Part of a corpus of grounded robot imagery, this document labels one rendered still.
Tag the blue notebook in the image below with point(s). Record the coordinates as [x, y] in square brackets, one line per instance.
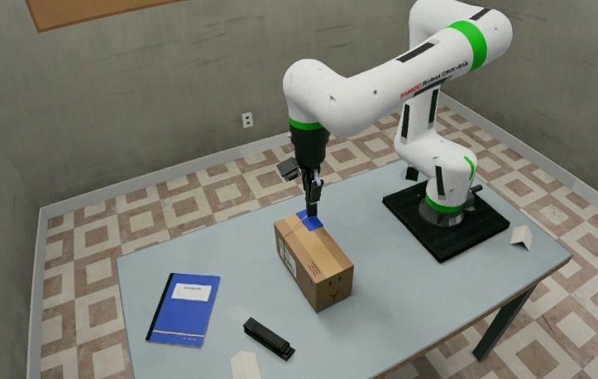
[184, 310]

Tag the blue flat panel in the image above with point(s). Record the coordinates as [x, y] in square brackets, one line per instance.
[310, 223]

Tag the black stapler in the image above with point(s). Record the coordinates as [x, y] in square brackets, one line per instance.
[268, 339]

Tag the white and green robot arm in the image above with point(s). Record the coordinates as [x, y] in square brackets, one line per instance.
[466, 38]

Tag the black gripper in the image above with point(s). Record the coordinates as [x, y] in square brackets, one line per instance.
[312, 185]

